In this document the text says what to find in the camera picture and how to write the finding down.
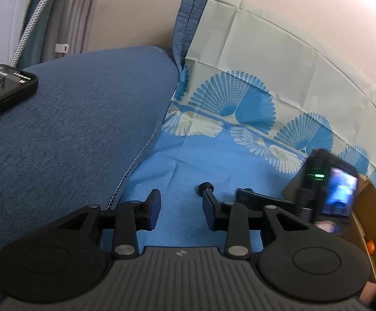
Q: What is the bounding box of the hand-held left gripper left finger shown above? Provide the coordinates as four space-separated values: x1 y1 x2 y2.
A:
57 188 162 260

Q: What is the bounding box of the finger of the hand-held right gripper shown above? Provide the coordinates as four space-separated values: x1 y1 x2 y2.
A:
236 187 298 215

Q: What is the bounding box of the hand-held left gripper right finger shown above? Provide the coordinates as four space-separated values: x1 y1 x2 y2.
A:
202 190 305 260

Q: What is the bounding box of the cardboard box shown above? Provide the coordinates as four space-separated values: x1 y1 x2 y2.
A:
283 165 376 282

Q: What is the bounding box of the person's right hand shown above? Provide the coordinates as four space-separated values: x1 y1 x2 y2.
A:
359 280 376 307

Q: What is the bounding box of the blue armrest cushion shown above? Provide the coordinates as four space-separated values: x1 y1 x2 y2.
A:
0 45 179 311

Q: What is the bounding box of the blue fan-print sheet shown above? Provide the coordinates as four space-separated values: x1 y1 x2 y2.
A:
100 0 376 256

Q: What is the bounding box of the blue stitched backrest cushion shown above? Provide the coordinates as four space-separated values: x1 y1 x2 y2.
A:
170 0 212 72

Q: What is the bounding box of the black smartphone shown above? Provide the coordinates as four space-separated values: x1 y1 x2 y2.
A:
0 65 39 125

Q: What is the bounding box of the grey pleated curtain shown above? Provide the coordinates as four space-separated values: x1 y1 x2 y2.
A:
23 0 102 68

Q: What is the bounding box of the white braided cable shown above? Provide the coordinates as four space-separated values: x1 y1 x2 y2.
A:
9 0 62 68

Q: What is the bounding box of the white frame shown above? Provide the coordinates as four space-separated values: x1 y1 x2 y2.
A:
0 0 30 67

